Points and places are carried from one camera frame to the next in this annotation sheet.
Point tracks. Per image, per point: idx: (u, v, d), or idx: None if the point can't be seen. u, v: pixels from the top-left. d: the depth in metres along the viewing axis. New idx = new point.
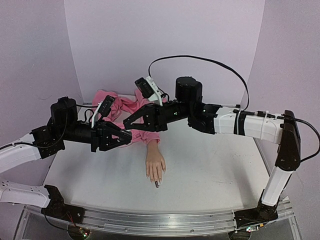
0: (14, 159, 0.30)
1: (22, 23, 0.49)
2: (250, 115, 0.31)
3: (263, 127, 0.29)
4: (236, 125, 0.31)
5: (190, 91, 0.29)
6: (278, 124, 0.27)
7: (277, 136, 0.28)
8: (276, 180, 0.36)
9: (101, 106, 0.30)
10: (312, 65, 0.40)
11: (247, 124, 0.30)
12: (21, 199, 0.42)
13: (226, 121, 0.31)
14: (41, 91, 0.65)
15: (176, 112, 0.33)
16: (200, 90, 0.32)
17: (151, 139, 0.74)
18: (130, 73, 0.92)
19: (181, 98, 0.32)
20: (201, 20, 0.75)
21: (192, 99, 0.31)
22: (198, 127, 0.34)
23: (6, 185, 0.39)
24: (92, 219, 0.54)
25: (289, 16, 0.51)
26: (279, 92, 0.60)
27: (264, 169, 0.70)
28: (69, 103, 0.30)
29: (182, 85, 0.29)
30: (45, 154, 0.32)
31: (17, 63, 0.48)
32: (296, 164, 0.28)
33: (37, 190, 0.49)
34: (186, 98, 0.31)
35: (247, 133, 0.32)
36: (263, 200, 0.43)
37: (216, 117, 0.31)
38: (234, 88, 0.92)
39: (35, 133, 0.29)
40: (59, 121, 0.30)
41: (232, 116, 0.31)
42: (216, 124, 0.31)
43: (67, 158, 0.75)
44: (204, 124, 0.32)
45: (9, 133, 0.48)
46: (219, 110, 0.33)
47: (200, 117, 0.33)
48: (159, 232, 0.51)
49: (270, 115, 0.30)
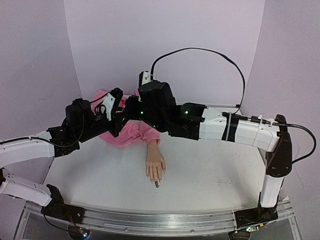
0: (26, 153, 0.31)
1: (22, 23, 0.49)
2: (243, 120, 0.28)
3: (258, 134, 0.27)
4: (226, 130, 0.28)
5: (155, 95, 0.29)
6: (274, 132, 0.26)
7: (273, 145, 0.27)
8: (270, 184, 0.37)
9: (116, 101, 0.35)
10: (312, 66, 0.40)
11: (240, 130, 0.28)
12: (23, 195, 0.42)
13: (214, 126, 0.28)
14: (41, 91, 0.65)
15: (142, 111, 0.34)
16: (169, 92, 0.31)
17: (151, 139, 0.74)
18: (130, 72, 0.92)
19: (150, 103, 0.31)
20: (201, 20, 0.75)
21: (162, 103, 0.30)
22: (181, 133, 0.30)
23: (12, 178, 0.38)
24: (92, 219, 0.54)
25: (290, 16, 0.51)
26: (279, 92, 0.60)
27: (263, 168, 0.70)
28: (84, 104, 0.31)
29: (147, 91, 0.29)
30: (59, 152, 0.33)
31: (17, 63, 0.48)
32: (286, 171, 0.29)
33: (40, 187, 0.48)
34: (156, 103, 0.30)
35: (237, 139, 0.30)
36: (261, 204, 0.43)
37: (204, 122, 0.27)
38: (234, 88, 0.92)
39: (52, 131, 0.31)
40: (74, 122, 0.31)
41: (222, 121, 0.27)
42: (202, 129, 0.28)
43: (68, 157, 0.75)
44: (186, 128, 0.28)
45: (9, 133, 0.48)
46: (204, 112, 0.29)
47: (179, 122, 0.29)
48: (159, 232, 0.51)
49: (265, 121, 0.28)
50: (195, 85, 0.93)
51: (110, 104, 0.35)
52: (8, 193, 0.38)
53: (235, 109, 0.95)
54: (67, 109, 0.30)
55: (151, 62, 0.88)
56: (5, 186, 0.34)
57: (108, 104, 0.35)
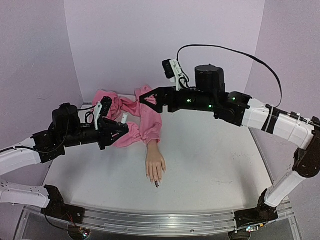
0: (14, 163, 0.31)
1: (22, 24, 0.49)
2: (283, 114, 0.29)
3: (294, 130, 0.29)
4: (267, 121, 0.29)
5: (211, 78, 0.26)
6: (310, 130, 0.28)
7: (306, 141, 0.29)
8: (286, 185, 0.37)
9: (102, 108, 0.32)
10: (312, 66, 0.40)
11: (279, 123, 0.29)
12: (20, 200, 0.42)
13: (258, 114, 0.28)
14: (41, 91, 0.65)
15: (190, 99, 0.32)
16: (222, 76, 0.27)
17: (151, 139, 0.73)
18: (130, 72, 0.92)
19: (202, 87, 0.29)
20: (201, 19, 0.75)
21: (215, 86, 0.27)
22: (226, 117, 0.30)
23: (6, 186, 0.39)
24: (92, 219, 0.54)
25: (290, 16, 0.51)
26: (279, 92, 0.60)
27: (264, 169, 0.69)
28: (71, 109, 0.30)
29: (203, 71, 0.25)
30: (46, 158, 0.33)
31: (17, 63, 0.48)
32: (314, 172, 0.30)
33: (36, 190, 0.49)
34: (209, 86, 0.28)
35: (275, 131, 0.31)
36: (266, 201, 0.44)
37: (249, 109, 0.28)
38: (234, 88, 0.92)
39: (37, 137, 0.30)
40: (60, 126, 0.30)
41: (265, 111, 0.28)
42: (246, 116, 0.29)
43: (68, 157, 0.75)
44: (233, 113, 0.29)
45: (9, 134, 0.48)
46: (249, 101, 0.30)
47: (227, 106, 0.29)
48: (159, 232, 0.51)
49: (302, 118, 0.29)
50: None
51: (98, 111, 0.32)
52: (3, 201, 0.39)
53: None
54: (53, 113, 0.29)
55: (151, 62, 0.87)
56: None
57: (96, 111, 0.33)
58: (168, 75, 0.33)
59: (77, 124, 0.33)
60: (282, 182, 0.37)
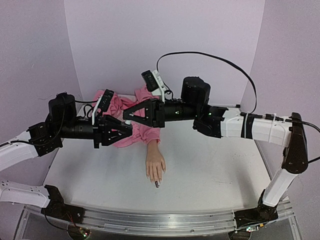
0: (11, 158, 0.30)
1: (22, 23, 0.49)
2: (258, 118, 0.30)
3: (272, 130, 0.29)
4: (244, 128, 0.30)
5: (197, 93, 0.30)
6: (286, 127, 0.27)
7: (286, 140, 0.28)
8: (278, 184, 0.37)
9: (101, 102, 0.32)
10: (312, 66, 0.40)
11: (255, 128, 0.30)
12: (20, 200, 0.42)
13: (233, 123, 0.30)
14: (41, 90, 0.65)
15: (178, 111, 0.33)
16: (208, 92, 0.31)
17: (151, 139, 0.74)
18: (130, 72, 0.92)
19: (187, 100, 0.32)
20: (201, 19, 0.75)
21: (200, 100, 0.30)
22: (204, 130, 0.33)
23: (6, 185, 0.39)
24: (92, 219, 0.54)
25: (289, 16, 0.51)
26: (279, 92, 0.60)
27: (264, 169, 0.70)
28: (67, 99, 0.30)
29: (190, 86, 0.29)
30: (42, 151, 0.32)
31: (17, 63, 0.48)
32: (304, 167, 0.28)
33: (37, 190, 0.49)
34: (193, 99, 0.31)
35: (254, 136, 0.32)
36: (264, 201, 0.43)
37: (224, 121, 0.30)
38: (234, 88, 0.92)
39: (32, 130, 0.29)
40: (57, 118, 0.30)
41: (239, 119, 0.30)
42: (223, 127, 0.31)
43: (68, 157, 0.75)
44: (210, 127, 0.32)
45: (9, 134, 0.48)
46: (225, 113, 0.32)
47: (206, 121, 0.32)
48: (159, 232, 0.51)
49: (278, 118, 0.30)
50: None
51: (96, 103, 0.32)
52: (6, 201, 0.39)
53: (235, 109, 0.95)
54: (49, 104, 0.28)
55: (151, 62, 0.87)
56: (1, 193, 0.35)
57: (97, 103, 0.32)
58: (152, 87, 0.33)
59: (72, 115, 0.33)
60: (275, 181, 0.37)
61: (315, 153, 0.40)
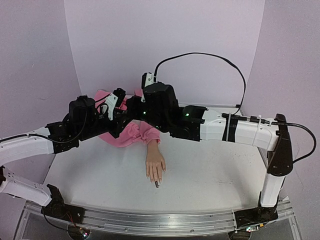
0: (26, 150, 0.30)
1: (22, 23, 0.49)
2: (241, 120, 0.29)
3: (257, 134, 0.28)
4: (226, 131, 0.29)
5: (159, 97, 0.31)
6: (273, 132, 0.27)
7: (272, 144, 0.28)
8: (270, 186, 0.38)
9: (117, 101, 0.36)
10: (311, 67, 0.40)
11: (239, 130, 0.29)
12: (23, 194, 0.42)
13: (214, 126, 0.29)
14: (41, 90, 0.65)
15: (145, 111, 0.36)
16: (172, 96, 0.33)
17: (151, 139, 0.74)
18: (130, 73, 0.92)
19: (154, 105, 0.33)
20: (201, 20, 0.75)
21: (165, 104, 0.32)
22: (182, 134, 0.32)
23: (12, 177, 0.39)
24: (92, 219, 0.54)
25: (289, 16, 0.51)
26: (279, 92, 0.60)
27: (264, 169, 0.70)
28: (88, 102, 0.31)
29: (152, 92, 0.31)
30: (58, 149, 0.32)
31: (17, 63, 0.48)
32: (288, 170, 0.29)
33: (40, 187, 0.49)
34: (160, 105, 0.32)
35: (237, 138, 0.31)
36: (261, 202, 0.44)
37: (204, 123, 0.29)
38: (234, 88, 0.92)
39: (52, 127, 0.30)
40: (77, 118, 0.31)
41: (221, 122, 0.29)
42: (203, 130, 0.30)
43: (68, 157, 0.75)
44: (187, 129, 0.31)
45: (9, 134, 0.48)
46: (205, 114, 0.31)
47: (181, 123, 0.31)
48: (159, 232, 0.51)
49: (264, 120, 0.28)
50: (195, 85, 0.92)
51: (113, 103, 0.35)
52: (8, 192, 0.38)
53: (235, 109, 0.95)
54: (70, 104, 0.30)
55: (151, 62, 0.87)
56: (6, 185, 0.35)
57: (110, 103, 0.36)
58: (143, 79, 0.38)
59: (94, 116, 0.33)
60: (268, 182, 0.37)
61: (314, 154, 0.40)
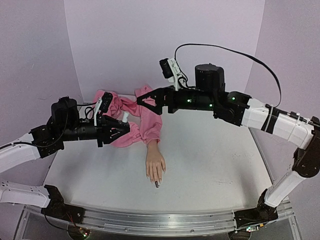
0: (12, 159, 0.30)
1: (22, 24, 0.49)
2: (282, 114, 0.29)
3: (294, 129, 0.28)
4: (267, 121, 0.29)
5: (210, 77, 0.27)
6: (309, 130, 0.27)
7: (305, 142, 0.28)
8: (286, 185, 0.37)
9: (102, 104, 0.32)
10: (312, 66, 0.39)
11: (279, 123, 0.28)
12: (20, 200, 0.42)
13: (257, 114, 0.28)
14: (41, 91, 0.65)
15: (189, 100, 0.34)
16: (223, 76, 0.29)
17: (151, 139, 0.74)
18: (130, 72, 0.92)
19: (202, 86, 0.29)
20: (201, 19, 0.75)
21: (215, 85, 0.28)
22: (226, 116, 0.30)
23: (6, 185, 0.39)
24: (92, 219, 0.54)
25: (289, 15, 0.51)
26: (279, 92, 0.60)
27: (264, 168, 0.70)
28: (70, 103, 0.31)
29: (203, 70, 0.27)
30: (45, 152, 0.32)
31: (17, 64, 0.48)
32: (313, 172, 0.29)
33: (36, 190, 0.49)
34: (209, 85, 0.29)
35: (274, 131, 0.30)
36: (265, 201, 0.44)
37: (249, 109, 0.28)
38: (234, 87, 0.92)
39: (35, 132, 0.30)
40: (59, 121, 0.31)
41: (264, 111, 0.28)
42: (246, 115, 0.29)
43: (68, 157, 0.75)
44: (232, 112, 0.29)
45: (9, 134, 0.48)
46: (249, 101, 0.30)
47: (227, 105, 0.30)
48: (159, 232, 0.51)
49: (302, 118, 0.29)
50: None
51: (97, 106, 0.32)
52: (5, 201, 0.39)
53: None
54: (52, 107, 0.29)
55: (151, 62, 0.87)
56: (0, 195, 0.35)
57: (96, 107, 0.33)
58: (166, 74, 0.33)
59: (75, 117, 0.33)
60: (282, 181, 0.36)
61: None
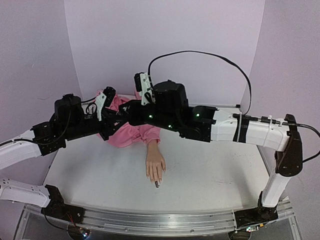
0: (14, 157, 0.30)
1: (22, 24, 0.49)
2: (253, 121, 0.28)
3: (268, 134, 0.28)
4: (237, 132, 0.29)
5: (170, 97, 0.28)
6: (285, 132, 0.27)
7: (282, 144, 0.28)
8: (274, 186, 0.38)
9: (106, 99, 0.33)
10: (311, 67, 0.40)
11: (250, 131, 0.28)
12: (21, 198, 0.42)
13: (225, 126, 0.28)
14: (41, 91, 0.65)
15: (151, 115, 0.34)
16: (184, 95, 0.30)
17: (151, 139, 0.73)
18: (130, 72, 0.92)
19: (163, 104, 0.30)
20: (200, 19, 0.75)
21: (175, 105, 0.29)
22: (192, 135, 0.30)
23: (7, 183, 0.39)
24: (92, 219, 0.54)
25: (289, 16, 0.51)
26: (279, 91, 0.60)
27: (264, 171, 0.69)
28: (73, 100, 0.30)
29: (161, 91, 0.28)
30: (46, 150, 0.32)
31: (17, 64, 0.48)
32: (297, 170, 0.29)
33: (37, 189, 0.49)
34: (170, 105, 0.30)
35: (247, 139, 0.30)
36: (263, 203, 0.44)
37: (215, 124, 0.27)
38: (234, 88, 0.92)
39: (36, 129, 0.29)
40: (62, 118, 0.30)
41: (232, 122, 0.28)
42: (214, 130, 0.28)
43: (68, 157, 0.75)
44: (198, 130, 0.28)
45: (9, 134, 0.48)
46: (216, 114, 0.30)
47: (192, 125, 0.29)
48: (159, 232, 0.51)
49: (274, 121, 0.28)
50: (195, 85, 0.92)
51: (101, 103, 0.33)
52: (5, 199, 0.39)
53: (236, 109, 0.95)
54: (55, 104, 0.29)
55: (151, 62, 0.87)
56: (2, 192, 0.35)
57: (99, 102, 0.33)
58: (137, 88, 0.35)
59: (79, 115, 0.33)
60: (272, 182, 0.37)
61: (314, 154, 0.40)
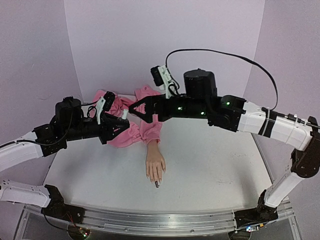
0: (15, 157, 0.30)
1: (22, 25, 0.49)
2: (280, 116, 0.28)
3: (292, 132, 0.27)
4: (264, 125, 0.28)
5: (201, 84, 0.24)
6: (308, 132, 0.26)
7: (304, 144, 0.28)
8: (283, 187, 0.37)
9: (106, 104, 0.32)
10: (312, 66, 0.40)
11: (277, 125, 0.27)
12: (21, 199, 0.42)
13: (254, 119, 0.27)
14: (41, 91, 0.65)
15: (180, 107, 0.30)
16: (213, 81, 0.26)
17: (151, 139, 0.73)
18: (130, 72, 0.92)
19: (192, 93, 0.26)
20: (200, 19, 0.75)
21: (207, 92, 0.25)
22: (222, 124, 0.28)
23: (7, 184, 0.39)
24: (92, 219, 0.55)
25: (289, 16, 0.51)
26: (278, 92, 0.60)
27: (264, 170, 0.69)
28: (74, 103, 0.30)
29: (191, 77, 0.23)
30: (48, 151, 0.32)
31: (17, 65, 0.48)
32: (313, 172, 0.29)
33: (37, 189, 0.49)
34: (200, 92, 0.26)
35: (272, 134, 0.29)
36: (265, 202, 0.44)
37: (245, 114, 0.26)
38: (234, 87, 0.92)
39: (38, 130, 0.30)
40: (63, 120, 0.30)
41: (261, 115, 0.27)
42: (243, 121, 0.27)
43: (68, 157, 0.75)
44: (227, 117, 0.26)
45: (9, 134, 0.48)
46: (245, 105, 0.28)
47: (220, 111, 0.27)
48: (159, 232, 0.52)
49: (300, 120, 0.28)
50: None
51: (101, 106, 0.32)
52: (6, 199, 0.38)
53: None
54: (57, 107, 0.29)
55: (151, 62, 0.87)
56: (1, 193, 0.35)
57: (99, 106, 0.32)
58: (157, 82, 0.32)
59: (79, 116, 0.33)
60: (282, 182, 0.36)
61: None
